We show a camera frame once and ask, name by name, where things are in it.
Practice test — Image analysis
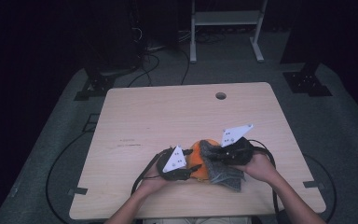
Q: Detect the black stand base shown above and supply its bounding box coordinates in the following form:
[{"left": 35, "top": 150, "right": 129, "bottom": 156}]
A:
[
  {"left": 282, "top": 62, "right": 334, "bottom": 97},
  {"left": 73, "top": 69, "right": 117, "bottom": 102}
]

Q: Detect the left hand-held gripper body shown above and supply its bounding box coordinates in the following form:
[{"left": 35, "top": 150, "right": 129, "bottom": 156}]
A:
[{"left": 156, "top": 145, "right": 192, "bottom": 182}]

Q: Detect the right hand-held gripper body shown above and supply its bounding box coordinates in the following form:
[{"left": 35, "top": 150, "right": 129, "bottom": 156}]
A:
[{"left": 218, "top": 123, "right": 256, "bottom": 166}]

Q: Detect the black tape strip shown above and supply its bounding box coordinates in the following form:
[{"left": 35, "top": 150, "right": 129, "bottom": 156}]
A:
[
  {"left": 302, "top": 180, "right": 326, "bottom": 189},
  {"left": 67, "top": 187, "right": 89, "bottom": 196}
]

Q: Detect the person's left hand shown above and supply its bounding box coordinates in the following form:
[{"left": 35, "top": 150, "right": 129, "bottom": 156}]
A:
[{"left": 135, "top": 161, "right": 172, "bottom": 196}]

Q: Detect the tangle of black cables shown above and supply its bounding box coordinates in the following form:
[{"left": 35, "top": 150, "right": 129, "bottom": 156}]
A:
[{"left": 195, "top": 31, "right": 227, "bottom": 45}]

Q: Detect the grey cloth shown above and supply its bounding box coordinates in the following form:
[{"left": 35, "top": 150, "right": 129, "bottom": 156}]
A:
[{"left": 199, "top": 139, "right": 247, "bottom": 192}]

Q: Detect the black floor cable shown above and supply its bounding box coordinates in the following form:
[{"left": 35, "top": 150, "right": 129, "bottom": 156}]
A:
[
  {"left": 302, "top": 153, "right": 337, "bottom": 224},
  {"left": 45, "top": 130, "right": 90, "bottom": 224},
  {"left": 127, "top": 52, "right": 161, "bottom": 88},
  {"left": 180, "top": 49, "right": 191, "bottom": 86}
]

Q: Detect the right hand-held gripper black cable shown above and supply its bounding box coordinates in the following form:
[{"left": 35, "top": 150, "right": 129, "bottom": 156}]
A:
[{"left": 247, "top": 139, "right": 282, "bottom": 224}]

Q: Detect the person's right hand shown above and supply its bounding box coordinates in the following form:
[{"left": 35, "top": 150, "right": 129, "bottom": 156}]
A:
[{"left": 232, "top": 151, "right": 280, "bottom": 185}]

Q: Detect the left hand-held gripper black cable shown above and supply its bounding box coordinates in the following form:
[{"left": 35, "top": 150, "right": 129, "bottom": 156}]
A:
[{"left": 131, "top": 147, "right": 172, "bottom": 196}]

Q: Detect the dark equipment cabinet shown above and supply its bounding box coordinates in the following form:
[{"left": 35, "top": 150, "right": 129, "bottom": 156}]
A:
[{"left": 83, "top": 0, "right": 144, "bottom": 70}]

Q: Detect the hand-held gripper black cable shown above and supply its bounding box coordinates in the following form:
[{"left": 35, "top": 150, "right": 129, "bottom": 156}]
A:
[
  {"left": 247, "top": 139, "right": 282, "bottom": 224},
  {"left": 131, "top": 147, "right": 172, "bottom": 196}
]

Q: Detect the orange plush toy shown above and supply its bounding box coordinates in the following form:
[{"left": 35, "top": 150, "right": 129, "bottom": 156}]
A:
[{"left": 186, "top": 138, "right": 222, "bottom": 183}]

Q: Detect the white metal stand frame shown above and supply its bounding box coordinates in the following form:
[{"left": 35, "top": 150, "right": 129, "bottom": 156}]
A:
[{"left": 189, "top": 0, "right": 269, "bottom": 64}]

